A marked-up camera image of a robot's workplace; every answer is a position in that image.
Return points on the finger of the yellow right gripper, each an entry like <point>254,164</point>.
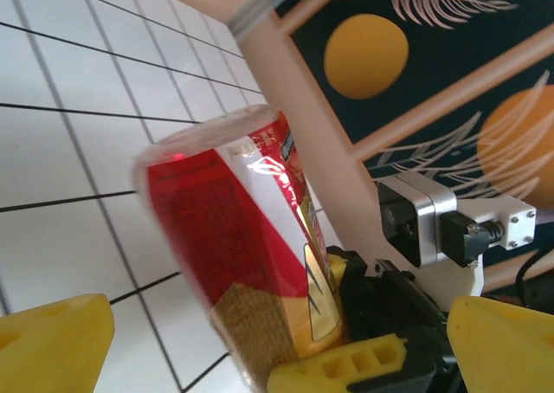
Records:
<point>311,371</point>
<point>336,269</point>

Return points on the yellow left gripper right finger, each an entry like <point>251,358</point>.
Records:
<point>506,349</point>

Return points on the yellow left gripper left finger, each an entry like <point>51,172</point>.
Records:
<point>47,349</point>

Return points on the bottle with red gold label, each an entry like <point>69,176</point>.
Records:
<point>225,237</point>

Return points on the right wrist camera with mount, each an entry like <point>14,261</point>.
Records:
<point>428,220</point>

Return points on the aluminium frame post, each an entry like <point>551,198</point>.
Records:
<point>264,3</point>

